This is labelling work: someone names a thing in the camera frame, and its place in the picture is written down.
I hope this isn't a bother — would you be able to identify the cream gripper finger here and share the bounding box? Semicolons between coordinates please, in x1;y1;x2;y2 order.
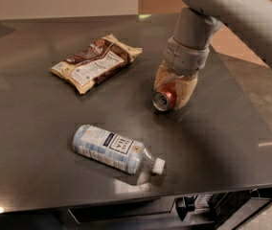
174;75;198;109
153;60;176;90

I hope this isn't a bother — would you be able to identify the red coke can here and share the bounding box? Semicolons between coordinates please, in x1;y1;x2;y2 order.
152;82;177;112

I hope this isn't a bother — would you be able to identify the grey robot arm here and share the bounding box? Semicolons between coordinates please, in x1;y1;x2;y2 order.
152;0;272;111

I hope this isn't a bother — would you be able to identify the brown cream snack bag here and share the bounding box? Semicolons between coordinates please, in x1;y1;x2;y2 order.
50;34;143;94

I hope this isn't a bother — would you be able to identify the clear plastic tea bottle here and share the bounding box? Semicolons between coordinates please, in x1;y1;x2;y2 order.
72;125;166;174

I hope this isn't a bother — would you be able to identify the black equipment under table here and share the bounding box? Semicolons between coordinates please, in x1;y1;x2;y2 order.
174;190;270;230

